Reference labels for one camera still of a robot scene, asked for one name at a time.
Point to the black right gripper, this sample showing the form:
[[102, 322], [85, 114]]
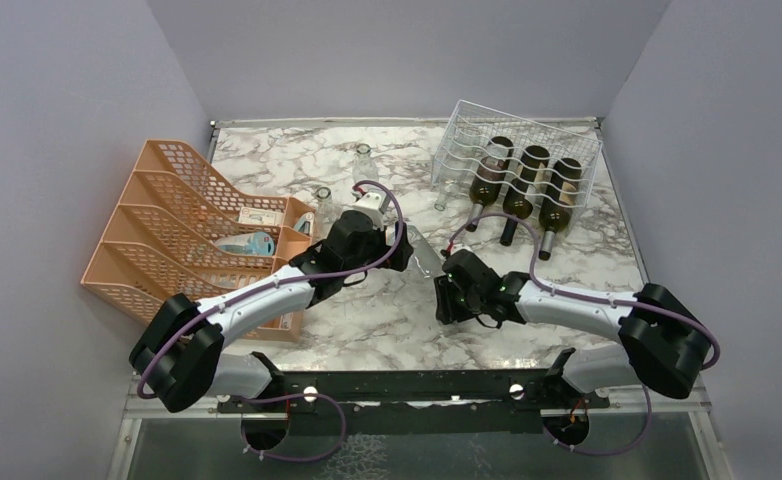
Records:
[[447, 310]]

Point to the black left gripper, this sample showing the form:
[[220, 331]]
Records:
[[402, 252]]

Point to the green wine bottle white label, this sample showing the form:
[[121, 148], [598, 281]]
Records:
[[490, 174]]

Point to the green wine bottle dark label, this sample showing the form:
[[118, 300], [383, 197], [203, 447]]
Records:
[[533, 162]]

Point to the green wine bottle silver neck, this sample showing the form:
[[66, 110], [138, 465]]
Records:
[[556, 208]]

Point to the clear bottle with silver cap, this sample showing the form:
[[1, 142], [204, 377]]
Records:
[[424, 259]]

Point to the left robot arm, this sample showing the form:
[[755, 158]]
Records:
[[180, 358]]

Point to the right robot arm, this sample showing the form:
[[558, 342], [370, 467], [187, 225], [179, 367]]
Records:
[[655, 341]]

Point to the clear square glass bottle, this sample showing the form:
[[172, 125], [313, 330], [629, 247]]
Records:
[[327, 211]]

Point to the tall clear glass bottle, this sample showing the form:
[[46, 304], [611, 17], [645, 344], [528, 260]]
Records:
[[364, 165]]

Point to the blue correction tape package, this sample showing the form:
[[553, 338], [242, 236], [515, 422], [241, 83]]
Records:
[[256, 244]]

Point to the white card box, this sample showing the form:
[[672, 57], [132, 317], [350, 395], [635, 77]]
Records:
[[258, 216]]

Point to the orange plastic file organizer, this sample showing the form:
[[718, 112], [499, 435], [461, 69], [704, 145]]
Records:
[[160, 238]]

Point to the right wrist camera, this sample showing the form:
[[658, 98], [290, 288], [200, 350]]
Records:
[[453, 249]]

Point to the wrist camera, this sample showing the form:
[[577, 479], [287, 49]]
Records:
[[373, 203], [453, 249]]

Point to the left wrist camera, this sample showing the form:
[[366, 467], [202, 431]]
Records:
[[373, 203]]

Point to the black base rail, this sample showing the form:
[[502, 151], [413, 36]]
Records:
[[408, 402]]

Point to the white wire wine rack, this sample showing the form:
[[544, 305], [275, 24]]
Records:
[[469, 130]]

